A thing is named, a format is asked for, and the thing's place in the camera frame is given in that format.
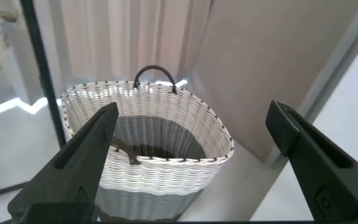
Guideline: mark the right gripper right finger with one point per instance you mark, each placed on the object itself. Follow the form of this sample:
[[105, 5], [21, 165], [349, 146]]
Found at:
[[325, 165]]

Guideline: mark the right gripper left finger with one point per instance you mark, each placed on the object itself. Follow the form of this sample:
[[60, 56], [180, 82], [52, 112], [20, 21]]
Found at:
[[70, 174]]

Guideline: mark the black clothes rack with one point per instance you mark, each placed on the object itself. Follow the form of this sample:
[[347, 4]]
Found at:
[[39, 62]]

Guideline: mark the white laundry basket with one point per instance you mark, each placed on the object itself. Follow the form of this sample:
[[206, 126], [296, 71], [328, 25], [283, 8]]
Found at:
[[166, 102]]

